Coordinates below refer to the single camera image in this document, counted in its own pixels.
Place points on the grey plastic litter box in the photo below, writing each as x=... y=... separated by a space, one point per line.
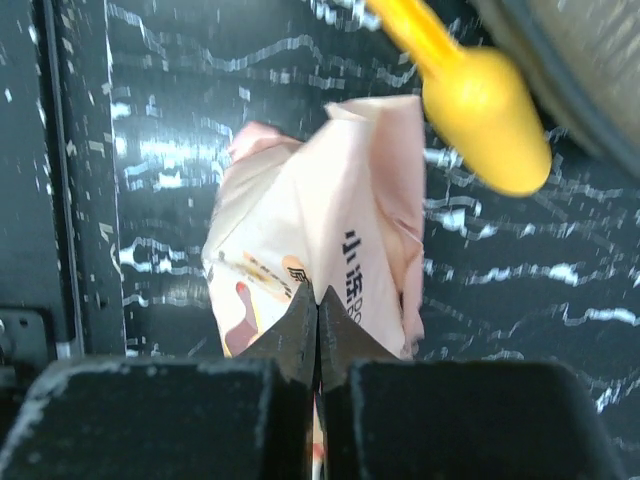
x=581 y=59

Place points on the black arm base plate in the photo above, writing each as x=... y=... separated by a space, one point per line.
x=61 y=293

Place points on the pink cat litter bag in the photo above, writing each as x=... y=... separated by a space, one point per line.
x=341 y=211

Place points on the yellow plastic litter scoop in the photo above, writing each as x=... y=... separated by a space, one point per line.
x=475 y=98

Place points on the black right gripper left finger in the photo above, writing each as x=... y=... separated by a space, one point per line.
x=247 y=417

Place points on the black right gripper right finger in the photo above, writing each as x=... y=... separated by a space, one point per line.
x=390 y=419

